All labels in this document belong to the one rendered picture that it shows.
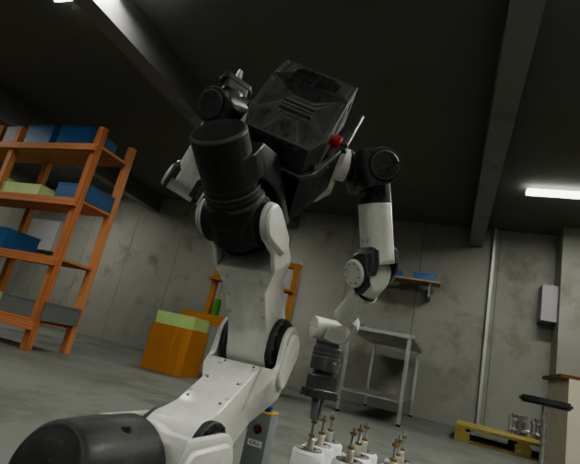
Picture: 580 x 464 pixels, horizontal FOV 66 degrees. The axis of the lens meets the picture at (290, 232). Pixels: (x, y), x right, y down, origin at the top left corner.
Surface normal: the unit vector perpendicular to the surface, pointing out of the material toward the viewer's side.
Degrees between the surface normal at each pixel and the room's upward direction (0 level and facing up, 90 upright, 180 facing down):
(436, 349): 90
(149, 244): 90
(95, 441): 44
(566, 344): 90
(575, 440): 90
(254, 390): 61
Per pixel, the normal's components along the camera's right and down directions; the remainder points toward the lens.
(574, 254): -0.31, -0.32
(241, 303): -0.37, 0.30
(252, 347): -0.36, 0.07
